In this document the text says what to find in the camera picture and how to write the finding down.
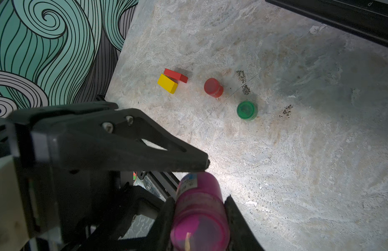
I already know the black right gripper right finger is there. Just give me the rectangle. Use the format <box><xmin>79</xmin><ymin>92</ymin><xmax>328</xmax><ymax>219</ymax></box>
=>
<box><xmin>224</xmin><ymin>196</ymin><xmax>264</xmax><ymax>251</ymax></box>

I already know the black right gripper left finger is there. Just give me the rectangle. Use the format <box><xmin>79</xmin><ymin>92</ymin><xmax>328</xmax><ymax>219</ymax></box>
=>
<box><xmin>6</xmin><ymin>101</ymin><xmax>210</xmax><ymax>172</ymax></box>

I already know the purple paint jar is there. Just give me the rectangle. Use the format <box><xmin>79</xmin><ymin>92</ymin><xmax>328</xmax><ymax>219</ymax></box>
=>
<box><xmin>170</xmin><ymin>172</ymin><xmax>230</xmax><ymax>251</ymax></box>

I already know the green paint jar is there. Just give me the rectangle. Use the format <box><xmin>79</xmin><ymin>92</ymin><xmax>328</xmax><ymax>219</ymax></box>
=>
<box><xmin>236</xmin><ymin>100</ymin><xmax>258</xmax><ymax>121</ymax></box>

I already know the red paint jar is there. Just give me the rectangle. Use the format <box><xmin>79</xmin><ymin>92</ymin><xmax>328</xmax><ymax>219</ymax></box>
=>
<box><xmin>204</xmin><ymin>78</ymin><xmax>224</xmax><ymax>98</ymax></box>

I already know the yellow block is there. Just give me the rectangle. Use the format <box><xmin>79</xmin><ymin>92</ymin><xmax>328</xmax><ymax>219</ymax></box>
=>
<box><xmin>157</xmin><ymin>74</ymin><xmax>178</xmax><ymax>94</ymax></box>

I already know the red block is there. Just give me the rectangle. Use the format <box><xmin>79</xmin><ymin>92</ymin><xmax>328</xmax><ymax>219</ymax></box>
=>
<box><xmin>164</xmin><ymin>69</ymin><xmax>188</xmax><ymax>83</ymax></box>

